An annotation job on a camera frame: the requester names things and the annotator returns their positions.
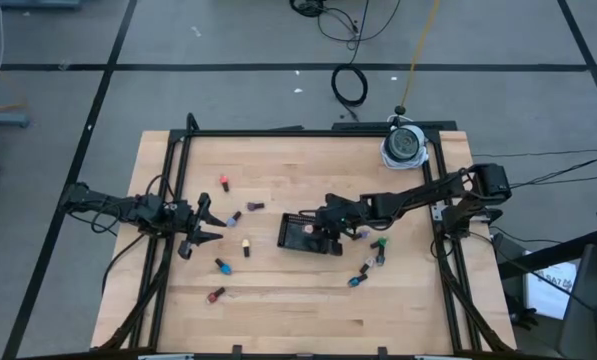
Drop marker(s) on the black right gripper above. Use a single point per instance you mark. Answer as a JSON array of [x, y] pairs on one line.
[[340, 220]]

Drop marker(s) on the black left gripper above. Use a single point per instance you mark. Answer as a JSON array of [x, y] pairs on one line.
[[190, 220]]

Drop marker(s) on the pink nail polish bottle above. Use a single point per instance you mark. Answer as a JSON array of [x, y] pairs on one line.
[[308, 229]]

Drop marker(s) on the violet nail polish bottle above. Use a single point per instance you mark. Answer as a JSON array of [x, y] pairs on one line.
[[363, 234]]

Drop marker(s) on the lavender nail polish bottle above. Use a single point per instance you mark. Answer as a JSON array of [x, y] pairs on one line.
[[232, 221]]

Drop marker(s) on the black plastic slotted basket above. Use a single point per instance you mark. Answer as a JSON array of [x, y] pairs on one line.
[[293, 235]]

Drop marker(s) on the sky blue nail polish bottle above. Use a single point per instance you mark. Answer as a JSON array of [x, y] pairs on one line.
[[225, 269]]

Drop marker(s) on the green nail polish bottle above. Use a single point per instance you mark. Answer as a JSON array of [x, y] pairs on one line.
[[382, 242]]

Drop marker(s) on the cream yellow nail polish bottle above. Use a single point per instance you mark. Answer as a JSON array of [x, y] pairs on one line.
[[246, 244]]

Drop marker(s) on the teal nail polish bottle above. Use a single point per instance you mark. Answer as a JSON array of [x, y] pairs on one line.
[[380, 260]]

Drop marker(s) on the coral red nail polish bottle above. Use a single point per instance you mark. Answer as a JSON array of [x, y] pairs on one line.
[[224, 180]]

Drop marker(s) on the deep blue nail polish bottle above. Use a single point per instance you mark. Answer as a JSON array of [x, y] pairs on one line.
[[353, 282]]

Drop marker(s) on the dark purple nail polish bottle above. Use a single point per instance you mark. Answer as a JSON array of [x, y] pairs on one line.
[[253, 206]]

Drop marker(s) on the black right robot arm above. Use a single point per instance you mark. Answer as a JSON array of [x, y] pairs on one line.
[[418, 194]]

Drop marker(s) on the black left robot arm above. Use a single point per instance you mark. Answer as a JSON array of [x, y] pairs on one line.
[[123, 207]]

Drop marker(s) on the dark red nail polish bottle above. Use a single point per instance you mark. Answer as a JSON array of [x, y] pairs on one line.
[[212, 298]]

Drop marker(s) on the black table clamp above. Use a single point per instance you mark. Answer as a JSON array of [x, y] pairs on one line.
[[382, 352], [236, 351]]

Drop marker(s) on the white light bar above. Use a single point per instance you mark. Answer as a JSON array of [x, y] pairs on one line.
[[443, 357], [165, 357]]

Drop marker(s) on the black diagonal beam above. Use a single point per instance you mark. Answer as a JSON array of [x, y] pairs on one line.
[[543, 257]]

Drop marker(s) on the grey blue floor bar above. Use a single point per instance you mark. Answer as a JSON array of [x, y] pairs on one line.
[[38, 3], [3, 119]]

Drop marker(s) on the white printed paper sheet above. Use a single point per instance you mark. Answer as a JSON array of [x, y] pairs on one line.
[[548, 295]]

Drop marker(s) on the dark grey cabinet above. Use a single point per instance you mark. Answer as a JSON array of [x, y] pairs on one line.
[[593, 300]]

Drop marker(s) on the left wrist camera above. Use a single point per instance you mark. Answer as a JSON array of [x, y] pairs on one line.
[[170, 207]]

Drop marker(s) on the black aluminium table frame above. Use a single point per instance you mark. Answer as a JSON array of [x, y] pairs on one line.
[[303, 133]]

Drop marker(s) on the black frame corner brace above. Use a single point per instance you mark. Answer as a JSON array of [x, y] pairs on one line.
[[192, 122]]

